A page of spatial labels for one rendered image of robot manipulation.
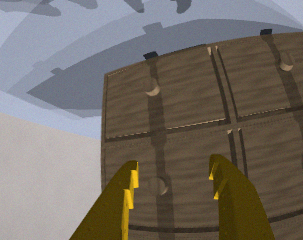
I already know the brown wooden chest of drawers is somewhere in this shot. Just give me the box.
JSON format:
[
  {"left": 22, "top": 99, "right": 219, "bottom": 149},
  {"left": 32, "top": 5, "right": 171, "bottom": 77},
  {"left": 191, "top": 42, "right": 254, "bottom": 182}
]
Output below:
[{"left": 101, "top": 32, "right": 303, "bottom": 238}]

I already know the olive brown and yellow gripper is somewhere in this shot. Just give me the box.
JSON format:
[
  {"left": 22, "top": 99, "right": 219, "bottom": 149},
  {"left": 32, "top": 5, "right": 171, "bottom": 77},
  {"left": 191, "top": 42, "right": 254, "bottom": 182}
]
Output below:
[{"left": 69, "top": 154, "right": 275, "bottom": 240}]

